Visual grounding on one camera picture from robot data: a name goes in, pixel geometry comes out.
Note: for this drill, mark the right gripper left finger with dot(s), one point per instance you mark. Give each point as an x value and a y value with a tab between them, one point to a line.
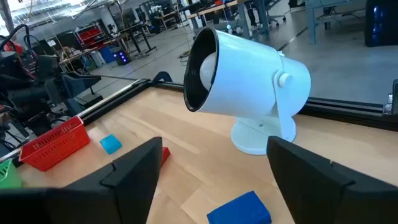
124	193

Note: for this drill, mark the white desk lamp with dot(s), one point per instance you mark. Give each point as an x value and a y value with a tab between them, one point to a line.
248	81

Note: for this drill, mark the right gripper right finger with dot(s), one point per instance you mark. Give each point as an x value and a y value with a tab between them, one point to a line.
326	193

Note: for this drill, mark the cluttered wooden workbench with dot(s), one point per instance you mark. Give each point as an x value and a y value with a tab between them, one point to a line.
81	56

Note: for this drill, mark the grey blue metal table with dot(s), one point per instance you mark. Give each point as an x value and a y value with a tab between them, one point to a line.
311	25

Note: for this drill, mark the black office chair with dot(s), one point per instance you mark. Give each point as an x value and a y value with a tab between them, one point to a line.
273	18

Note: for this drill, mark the black standing desk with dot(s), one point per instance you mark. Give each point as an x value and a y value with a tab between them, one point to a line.
143	37

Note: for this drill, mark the blue plastic bin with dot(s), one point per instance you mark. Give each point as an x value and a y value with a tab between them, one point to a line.
108	54

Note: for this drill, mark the black computer tower blue lights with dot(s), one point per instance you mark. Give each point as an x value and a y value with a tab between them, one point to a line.
121	57

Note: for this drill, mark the green plastic basket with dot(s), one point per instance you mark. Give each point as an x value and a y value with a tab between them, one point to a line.
7	177

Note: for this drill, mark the dark blue rectangular block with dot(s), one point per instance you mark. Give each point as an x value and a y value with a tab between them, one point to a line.
239	210

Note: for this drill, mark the red rectangular block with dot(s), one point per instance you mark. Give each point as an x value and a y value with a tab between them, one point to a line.
165	155

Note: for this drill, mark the red storage shelf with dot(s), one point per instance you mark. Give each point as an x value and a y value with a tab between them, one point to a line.
90	34

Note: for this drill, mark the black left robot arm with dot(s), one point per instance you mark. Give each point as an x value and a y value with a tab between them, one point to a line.
21	96

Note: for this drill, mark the light blue rectangular block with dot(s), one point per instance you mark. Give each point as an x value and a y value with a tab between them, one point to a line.
110	144

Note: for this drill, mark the red plastic basket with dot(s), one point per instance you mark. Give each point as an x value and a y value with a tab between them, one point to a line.
53	146

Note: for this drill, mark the black cabinet blue glow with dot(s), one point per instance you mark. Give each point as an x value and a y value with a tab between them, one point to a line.
382	25

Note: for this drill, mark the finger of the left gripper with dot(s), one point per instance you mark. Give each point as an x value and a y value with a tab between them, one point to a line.
79	81
88	100

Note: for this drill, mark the black rail clamp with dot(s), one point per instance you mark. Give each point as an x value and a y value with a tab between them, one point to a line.
162	77

